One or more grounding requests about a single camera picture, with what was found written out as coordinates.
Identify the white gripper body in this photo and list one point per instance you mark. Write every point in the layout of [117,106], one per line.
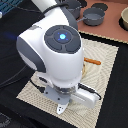
[80,93]

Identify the dark grey saucepan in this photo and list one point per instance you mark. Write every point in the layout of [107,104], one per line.
[93,16]

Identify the wooden handled knife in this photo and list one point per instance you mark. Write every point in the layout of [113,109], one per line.
[92,61]

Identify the beige round plate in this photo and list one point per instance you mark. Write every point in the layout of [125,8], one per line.
[84,70]

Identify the beige woven placemat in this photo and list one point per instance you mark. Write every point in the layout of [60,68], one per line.
[76,115]

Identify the dark grey pot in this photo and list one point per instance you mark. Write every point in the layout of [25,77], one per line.
[74,7]

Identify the beige bowl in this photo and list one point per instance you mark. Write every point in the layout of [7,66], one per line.
[124,16]

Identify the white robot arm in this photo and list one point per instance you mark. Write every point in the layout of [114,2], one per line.
[53,47]

